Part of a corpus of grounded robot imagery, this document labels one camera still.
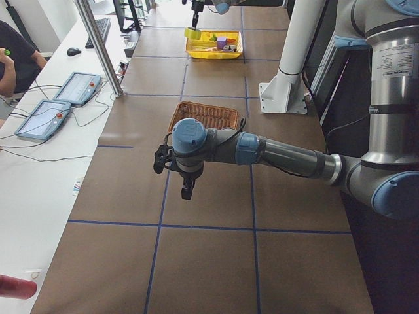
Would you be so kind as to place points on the yellow tape roll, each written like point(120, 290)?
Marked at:
point(192, 33)

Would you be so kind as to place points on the brown wicker basket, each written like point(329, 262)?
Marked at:
point(211, 116)

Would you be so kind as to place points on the red cylinder bottle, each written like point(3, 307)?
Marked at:
point(12, 287)

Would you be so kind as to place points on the aluminium frame post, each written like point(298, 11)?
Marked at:
point(89, 22)

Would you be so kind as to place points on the purple foam cube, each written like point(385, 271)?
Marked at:
point(221, 42)

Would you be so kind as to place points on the far teach pendant tablet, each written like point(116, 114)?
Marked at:
point(78, 89)

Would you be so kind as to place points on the teach pendant tablet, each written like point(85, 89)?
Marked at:
point(45, 120)
point(78, 89)

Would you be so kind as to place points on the seated person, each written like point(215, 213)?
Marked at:
point(20, 62)

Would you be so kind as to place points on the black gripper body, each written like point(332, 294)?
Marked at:
point(196, 8)
point(188, 175)

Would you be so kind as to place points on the black computer mouse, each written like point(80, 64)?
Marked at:
point(73, 51)

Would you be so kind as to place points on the black keyboard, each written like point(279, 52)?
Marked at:
point(103, 26)

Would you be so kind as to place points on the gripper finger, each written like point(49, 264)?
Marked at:
point(191, 185)
point(197, 21)
point(185, 191)
point(194, 21)

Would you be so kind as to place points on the yellow woven plastic basket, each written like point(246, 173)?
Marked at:
point(215, 44)

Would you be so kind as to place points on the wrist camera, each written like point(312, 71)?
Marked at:
point(163, 155)

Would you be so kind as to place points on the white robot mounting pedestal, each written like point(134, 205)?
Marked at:
point(285, 92)

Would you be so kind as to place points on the near teach pendant tablet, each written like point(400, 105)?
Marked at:
point(45, 120)

